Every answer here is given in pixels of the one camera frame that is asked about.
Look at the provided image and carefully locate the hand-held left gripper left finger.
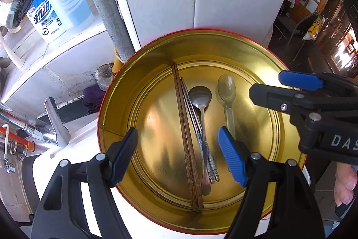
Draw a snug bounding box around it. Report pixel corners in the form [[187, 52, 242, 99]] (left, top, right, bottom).
[[30, 127, 139, 239]]

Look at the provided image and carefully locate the steel spoon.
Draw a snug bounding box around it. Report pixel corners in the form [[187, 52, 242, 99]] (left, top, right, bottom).
[[189, 86, 212, 196]]

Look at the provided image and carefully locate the red and gold round tin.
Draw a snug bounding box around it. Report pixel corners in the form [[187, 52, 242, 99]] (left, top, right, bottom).
[[97, 28, 307, 235]]

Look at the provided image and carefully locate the grey pipe floor flange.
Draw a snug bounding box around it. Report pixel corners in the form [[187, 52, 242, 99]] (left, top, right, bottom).
[[94, 63, 115, 92]]

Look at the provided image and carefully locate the person's right hand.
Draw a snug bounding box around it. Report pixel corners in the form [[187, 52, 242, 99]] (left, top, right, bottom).
[[334, 163, 358, 207]]

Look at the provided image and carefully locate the orange water pipe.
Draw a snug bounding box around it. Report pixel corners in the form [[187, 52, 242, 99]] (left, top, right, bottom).
[[0, 124, 36, 152]]

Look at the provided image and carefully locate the chrome sink faucet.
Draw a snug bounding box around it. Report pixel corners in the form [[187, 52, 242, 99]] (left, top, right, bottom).
[[0, 97, 70, 148]]

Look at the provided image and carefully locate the dark grained wooden chopstick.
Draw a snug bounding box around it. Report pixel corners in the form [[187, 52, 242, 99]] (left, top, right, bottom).
[[174, 63, 204, 209], [171, 64, 198, 211]]

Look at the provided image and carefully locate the translucent grey plastic spoon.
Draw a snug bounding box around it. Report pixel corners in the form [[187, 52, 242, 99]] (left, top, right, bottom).
[[217, 74, 237, 172]]

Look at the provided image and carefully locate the white dish soap bottle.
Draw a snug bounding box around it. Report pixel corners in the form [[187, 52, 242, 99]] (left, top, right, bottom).
[[26, 0, 68, 43]]

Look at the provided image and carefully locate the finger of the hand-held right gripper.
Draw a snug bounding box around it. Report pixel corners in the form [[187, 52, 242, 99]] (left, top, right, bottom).
[[279, 70, 358, 97], [249, 84, 358, 120]]

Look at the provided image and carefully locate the chrome spray head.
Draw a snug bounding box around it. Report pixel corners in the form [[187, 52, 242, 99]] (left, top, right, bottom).
[[0, 0, 42, 29]]

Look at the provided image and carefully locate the yellow pipe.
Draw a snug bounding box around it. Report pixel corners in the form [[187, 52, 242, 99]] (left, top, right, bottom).
[[113, 47, 124, 73]]

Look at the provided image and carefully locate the yellow cartoon cushion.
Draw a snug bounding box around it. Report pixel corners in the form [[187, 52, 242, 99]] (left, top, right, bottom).
[[308, 13, 325, 40]]

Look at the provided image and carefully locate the grey metal pipe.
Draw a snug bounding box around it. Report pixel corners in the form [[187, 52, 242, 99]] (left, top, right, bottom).
[[75, 0, 135, 60]]

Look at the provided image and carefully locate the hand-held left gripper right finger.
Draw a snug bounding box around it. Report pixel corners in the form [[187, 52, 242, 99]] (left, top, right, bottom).
[[218, 126, 326, 239]]

